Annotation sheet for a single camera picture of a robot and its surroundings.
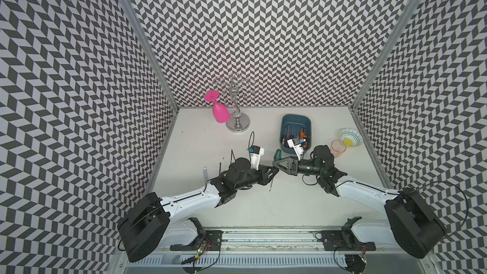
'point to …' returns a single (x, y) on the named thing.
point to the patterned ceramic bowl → (350, 137)
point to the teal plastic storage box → (295, 125)
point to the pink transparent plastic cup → (337, 148)
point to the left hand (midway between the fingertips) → (277, 172)
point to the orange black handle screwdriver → (298, 127)
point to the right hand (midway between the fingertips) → (274, 167)
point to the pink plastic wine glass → (220, 112)
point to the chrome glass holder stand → (238, 122)
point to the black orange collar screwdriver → (302, 134)
